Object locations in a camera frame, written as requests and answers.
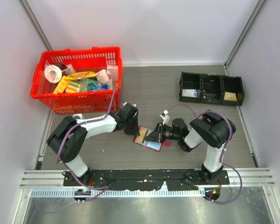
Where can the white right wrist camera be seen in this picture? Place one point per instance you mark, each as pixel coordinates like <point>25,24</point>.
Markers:
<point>165,117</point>

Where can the cards in left bin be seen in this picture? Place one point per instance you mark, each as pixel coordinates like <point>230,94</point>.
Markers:
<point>189,93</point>

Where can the pink white box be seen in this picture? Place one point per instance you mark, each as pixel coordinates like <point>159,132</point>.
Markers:
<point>113,72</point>

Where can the red leather card holder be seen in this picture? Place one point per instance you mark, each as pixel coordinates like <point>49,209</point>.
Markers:
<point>153,145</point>

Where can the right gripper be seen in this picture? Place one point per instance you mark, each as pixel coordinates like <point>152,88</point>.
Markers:
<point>157,135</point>

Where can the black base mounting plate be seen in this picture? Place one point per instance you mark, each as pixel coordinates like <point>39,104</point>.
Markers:
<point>145,179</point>

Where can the black three-compartment bin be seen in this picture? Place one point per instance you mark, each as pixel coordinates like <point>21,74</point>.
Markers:
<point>211,88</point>

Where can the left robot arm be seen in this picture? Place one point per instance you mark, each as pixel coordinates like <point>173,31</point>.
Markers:
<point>67,139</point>

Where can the gold card in bin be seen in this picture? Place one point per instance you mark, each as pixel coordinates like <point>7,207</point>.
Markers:
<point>230,96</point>

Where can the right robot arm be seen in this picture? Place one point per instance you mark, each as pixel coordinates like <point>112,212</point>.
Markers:
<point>211,127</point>

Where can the red plastic shopping basket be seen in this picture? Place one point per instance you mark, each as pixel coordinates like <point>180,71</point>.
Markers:
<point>94,59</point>

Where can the yellow chips bag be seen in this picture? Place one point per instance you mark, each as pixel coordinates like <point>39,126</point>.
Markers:
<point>82,75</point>

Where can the black tape roll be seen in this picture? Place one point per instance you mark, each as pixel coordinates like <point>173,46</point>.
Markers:
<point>62,67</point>

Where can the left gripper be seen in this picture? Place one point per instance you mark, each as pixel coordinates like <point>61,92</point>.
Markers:
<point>135,131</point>

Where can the green blue packet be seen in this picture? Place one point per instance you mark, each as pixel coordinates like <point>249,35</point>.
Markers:
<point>91,85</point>

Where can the yellow orange striped package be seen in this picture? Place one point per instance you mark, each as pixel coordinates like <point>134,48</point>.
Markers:
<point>67,85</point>

